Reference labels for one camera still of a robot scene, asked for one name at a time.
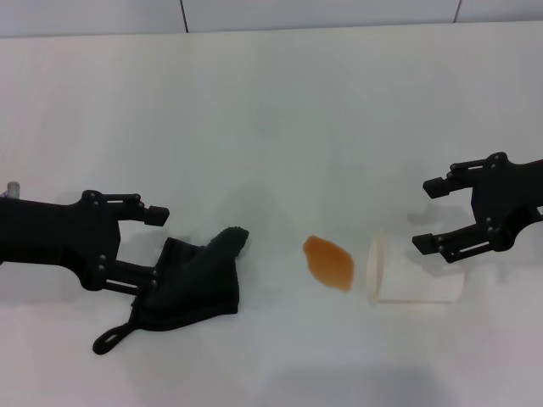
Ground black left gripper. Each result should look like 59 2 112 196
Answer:
0 190 171 298

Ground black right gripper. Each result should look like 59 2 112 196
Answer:
411 151 543 265

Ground dark rag with loop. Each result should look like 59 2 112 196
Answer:
92 226 250 356

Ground white paper cup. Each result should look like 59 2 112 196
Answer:
367 231 466 306

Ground brown liquid stain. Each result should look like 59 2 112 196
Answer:
302 234 355 294

